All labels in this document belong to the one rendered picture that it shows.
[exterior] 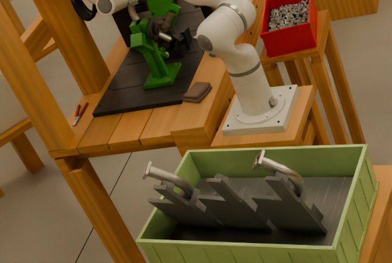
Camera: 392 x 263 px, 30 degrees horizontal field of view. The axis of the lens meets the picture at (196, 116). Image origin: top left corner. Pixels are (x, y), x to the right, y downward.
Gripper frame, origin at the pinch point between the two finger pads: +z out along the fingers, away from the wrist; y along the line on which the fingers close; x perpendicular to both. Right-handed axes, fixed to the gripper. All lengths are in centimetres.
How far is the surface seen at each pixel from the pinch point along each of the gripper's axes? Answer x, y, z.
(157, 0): -0.8, -9.4, 2.9
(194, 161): 11, -64, -72
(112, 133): 39, -29, -42
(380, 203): -19, -118, -83
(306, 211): -17, -99, -109
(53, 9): 17.2, 20.5, -24.0
